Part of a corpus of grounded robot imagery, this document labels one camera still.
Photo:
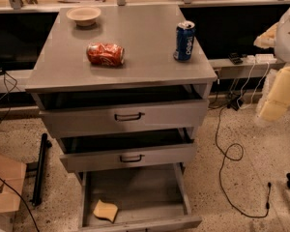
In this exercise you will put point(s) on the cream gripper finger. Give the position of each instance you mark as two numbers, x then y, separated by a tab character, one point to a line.
268	38
275	98

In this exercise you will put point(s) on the yellow sponge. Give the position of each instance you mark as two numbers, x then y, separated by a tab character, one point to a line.
105	211

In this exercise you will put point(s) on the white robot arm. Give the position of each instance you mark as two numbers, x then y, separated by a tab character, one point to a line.
282	47

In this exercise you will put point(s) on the grey metal drawer cabinet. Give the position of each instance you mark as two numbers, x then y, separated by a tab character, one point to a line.
147	35

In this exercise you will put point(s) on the bottom grey drawer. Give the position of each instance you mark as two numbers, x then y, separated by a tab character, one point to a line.
149	199

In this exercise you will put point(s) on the grey drawer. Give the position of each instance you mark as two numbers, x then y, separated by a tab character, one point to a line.
149	199
70	114
123	150

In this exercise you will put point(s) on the top grey drawer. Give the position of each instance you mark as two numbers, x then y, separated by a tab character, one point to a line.
70	114

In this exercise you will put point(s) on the middle grey drawer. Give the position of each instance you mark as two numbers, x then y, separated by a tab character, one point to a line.
123	150

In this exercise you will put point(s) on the white power strip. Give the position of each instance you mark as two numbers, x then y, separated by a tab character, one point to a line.
261	58

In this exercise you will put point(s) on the black small device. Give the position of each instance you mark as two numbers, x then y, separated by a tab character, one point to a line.
235	58

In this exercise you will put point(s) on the blue pepsi can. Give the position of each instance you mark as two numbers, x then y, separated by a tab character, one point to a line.
184	40

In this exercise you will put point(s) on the crushed red soda can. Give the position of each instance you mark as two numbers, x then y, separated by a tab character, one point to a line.
107	54

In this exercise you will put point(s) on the beige bowl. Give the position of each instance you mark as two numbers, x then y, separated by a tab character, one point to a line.
84	16

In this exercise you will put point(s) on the black pole on floor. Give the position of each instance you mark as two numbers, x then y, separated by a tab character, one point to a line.
37	193

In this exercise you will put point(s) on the wooden box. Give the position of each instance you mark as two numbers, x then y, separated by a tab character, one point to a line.
12	175

